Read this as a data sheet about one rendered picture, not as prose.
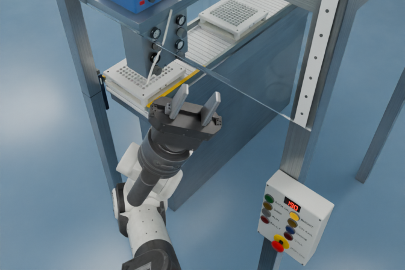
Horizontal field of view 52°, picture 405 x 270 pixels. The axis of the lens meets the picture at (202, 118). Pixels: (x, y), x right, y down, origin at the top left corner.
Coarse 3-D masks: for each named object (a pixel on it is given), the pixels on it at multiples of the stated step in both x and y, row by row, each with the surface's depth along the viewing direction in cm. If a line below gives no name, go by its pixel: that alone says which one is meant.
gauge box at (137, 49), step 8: (128, 32) 138; (128, 40) 141; (136, 40) 138; (144, 40) 136; (128, 48) 144; (136, 48) 140; (144, 48) 138; (128, 56) 147; (136, 56) 143; (144, 56) 140; (160, 56) 147; (168, 56) 150; (128, 64) 150; (136, 64) 146; (144, 64) 143; (160, 64) 149; (144, 72) 146
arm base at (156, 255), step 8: (144, 256) 83; (152, 256) 81; (160, 256) 80; (168, 256) 80; (128, 264) 83; (136, 264) 82; (144, 264) 81; (152, 264) 80; (160, 264) 78; (168, 264) 78
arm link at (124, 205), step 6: (120, 186) 102; (126, 186) 100; (132, 186) 92; (120, 192) 102; (126, 192) 102; (120, 198) 101; (126, 198) 101; (150, 198) 103; (120, 204) 101; (126, 204) 101; (150, 204) 103; (156, 204) 103; (120, 210) 101; (126, 210) 101
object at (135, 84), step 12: (108, 72) 171; (120, 72) 172; (132, 72) 172; (168, 72) 171; (180, 72) 171; (120, 84) 167; (132, 84) 166; (144, 84) 167; (156, 84) 166; (168, 84) 169; (144, 96) 161
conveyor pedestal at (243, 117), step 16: (208, 96) 204; (224, 96) 217; (240, 96) 232; (224, 112) 226; (240, 112) 243; (256, 112) 261; (272, 112) 284; (144, 128) 205; (224, 128) 236; (240, 128) 255; (256, 128) 275; (208, 144) 230; (224, 144) 247; (240, 144) 267; (192, 160) 225; (208, 160) 241; (224, 160) 260; (192, 176) 235; (208, 176) 252; (176, 192) 229; (192, 192) 246; (176, 208) 239
